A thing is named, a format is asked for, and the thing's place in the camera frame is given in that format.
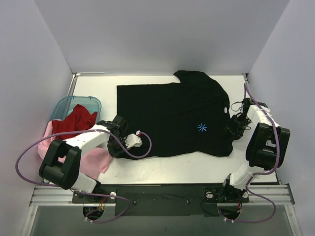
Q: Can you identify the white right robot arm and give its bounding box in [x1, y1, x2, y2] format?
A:
[220, 103, 290, 201]

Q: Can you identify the pink t shirt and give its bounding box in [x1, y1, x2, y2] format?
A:
[37, 119, 112, 179]

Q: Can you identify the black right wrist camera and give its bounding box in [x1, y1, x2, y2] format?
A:
[230, 98, 254, 116]

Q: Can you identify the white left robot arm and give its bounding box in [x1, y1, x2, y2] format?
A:
[39, 116, 127, 203]

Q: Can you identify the red t shirt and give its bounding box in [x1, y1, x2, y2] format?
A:
[52, 104, 98, 134]

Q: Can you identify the teal plastic bin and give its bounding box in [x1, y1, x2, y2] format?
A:
[51, 96, 102, 122]

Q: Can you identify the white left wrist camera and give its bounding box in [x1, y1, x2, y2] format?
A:
[124, 131, 142, 149]

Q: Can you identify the aluminium front rail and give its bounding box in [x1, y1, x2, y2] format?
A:
[29, 185, 295, 206]

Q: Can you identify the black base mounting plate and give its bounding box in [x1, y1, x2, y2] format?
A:
[72, 184, 249, 219]

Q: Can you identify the black t shirt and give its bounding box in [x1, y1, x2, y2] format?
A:
[117, 70, 233, 158]

